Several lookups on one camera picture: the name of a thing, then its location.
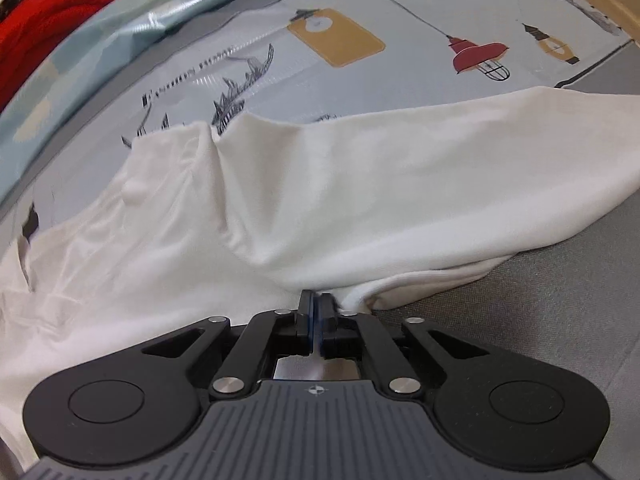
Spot light blue patterned quilt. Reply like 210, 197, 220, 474
0, 0, 306, 181

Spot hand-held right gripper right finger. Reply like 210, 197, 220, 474
319, 293, 494, 399

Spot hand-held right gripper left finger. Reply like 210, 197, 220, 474
141, 289, 317, 401

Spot red cloth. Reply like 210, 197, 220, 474
0, 0, 122, 112

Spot white garment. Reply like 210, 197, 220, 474
0, 85, 640, 467

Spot lamp print bed sheet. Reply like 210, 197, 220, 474
0, 0, 633, 261

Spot grey bed cover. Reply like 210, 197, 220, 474
0, 0, 640, 396

